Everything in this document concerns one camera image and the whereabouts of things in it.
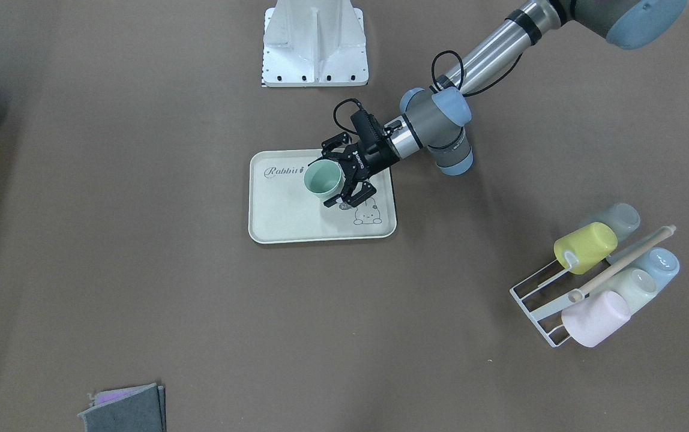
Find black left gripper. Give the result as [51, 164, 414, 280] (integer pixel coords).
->
[308, 133, 400, 208]

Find green cup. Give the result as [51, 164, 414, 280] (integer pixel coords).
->
[303, 159, 345, 202]

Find cream rabbit tray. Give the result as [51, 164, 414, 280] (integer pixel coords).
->
[248, 149, 397, 244]

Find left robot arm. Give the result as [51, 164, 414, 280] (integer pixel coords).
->
[305, 1, 687, 207]

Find yellow cup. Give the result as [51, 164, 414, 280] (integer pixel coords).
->
[553, 222, 618, 274]

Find grey cup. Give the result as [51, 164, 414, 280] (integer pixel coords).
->
[579, 202, 642, 244]

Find pink cup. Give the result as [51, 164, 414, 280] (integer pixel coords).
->
[561, 290, 631, 348]

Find cream white cup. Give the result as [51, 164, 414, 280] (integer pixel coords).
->
[598, 268, 659, 315]

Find light blue cup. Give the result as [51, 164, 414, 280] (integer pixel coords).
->
[630, 248, 680, 293]

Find grey folded cloth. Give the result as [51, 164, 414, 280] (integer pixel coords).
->
[78, 383, 167, 431]

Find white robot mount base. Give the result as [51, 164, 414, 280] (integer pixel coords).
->
[260, 1, 369, 88]

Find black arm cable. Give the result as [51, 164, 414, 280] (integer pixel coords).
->
[431, 50, 465, 94]

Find white wire cup rack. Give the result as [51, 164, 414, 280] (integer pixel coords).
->
[509, 228, 675, 349]

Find wooden rack handle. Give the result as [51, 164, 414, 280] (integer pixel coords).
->
[565, 225, 677, 304]

